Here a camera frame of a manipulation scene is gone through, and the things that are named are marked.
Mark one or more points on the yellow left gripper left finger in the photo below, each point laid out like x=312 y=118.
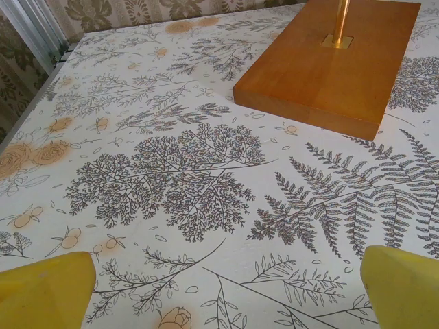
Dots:
x=41 y=294

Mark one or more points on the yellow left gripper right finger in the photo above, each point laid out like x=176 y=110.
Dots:
x=404 y=294

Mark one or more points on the aluminium table frame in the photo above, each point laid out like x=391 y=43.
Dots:
x=25 y=110

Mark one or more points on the aluminium frame post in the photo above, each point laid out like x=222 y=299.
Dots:
x=37 y=24

